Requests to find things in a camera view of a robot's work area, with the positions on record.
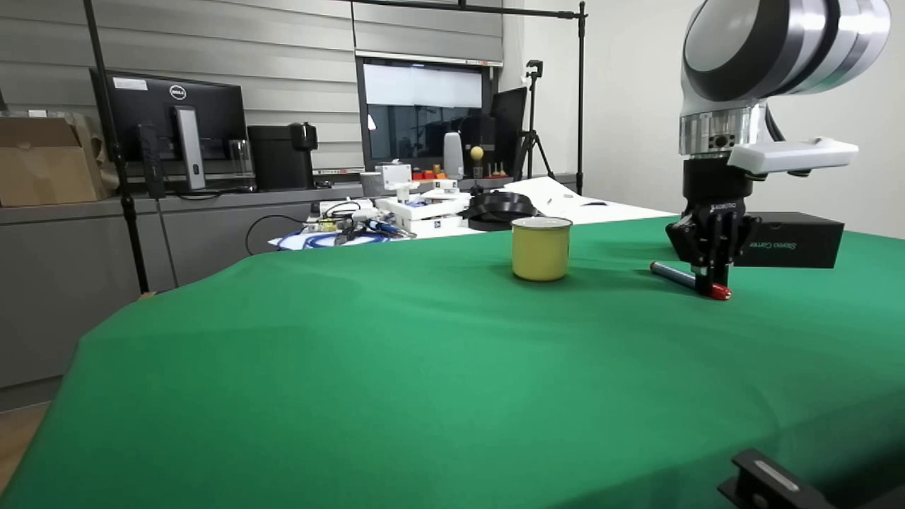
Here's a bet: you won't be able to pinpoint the large dark window screen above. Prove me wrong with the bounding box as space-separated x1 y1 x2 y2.
362 61 495 167

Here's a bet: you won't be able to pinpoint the orange marker pen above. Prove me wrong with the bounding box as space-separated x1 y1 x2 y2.
649 260 730 299

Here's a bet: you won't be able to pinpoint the cardboard box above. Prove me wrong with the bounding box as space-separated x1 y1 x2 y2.
0 116 106 208

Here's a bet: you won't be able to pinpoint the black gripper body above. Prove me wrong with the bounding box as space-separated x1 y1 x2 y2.
665 159 753 264

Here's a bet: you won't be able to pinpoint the green table cloth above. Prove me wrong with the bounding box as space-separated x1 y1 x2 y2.
2 222 905 509

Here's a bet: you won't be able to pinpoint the yellow mug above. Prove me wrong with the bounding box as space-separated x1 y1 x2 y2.
511 219 570 284

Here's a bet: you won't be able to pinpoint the black clamp bracket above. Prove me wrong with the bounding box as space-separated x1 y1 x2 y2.
717 451 833 509

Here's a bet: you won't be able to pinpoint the black desktop device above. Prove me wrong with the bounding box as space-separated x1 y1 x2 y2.
249 123 317 189

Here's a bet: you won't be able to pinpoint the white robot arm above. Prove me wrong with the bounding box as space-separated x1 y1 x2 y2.
649 0 891 299

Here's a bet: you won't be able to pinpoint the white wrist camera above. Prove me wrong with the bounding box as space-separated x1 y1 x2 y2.
727 138 859 175

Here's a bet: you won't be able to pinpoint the black Dell monitor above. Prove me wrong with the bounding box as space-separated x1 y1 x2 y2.
89 72 253 193

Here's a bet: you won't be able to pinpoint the clutter of white boxes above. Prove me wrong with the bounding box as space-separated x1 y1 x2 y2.
272 164 468 253

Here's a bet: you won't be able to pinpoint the black rectangular box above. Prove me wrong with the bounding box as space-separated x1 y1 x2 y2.
737 212 843 268

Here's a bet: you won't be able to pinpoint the black camera tripod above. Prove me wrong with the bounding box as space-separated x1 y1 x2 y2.
516 61 556 178

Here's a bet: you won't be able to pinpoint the white paper sheets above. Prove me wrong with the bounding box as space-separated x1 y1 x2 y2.
502 178 661 225

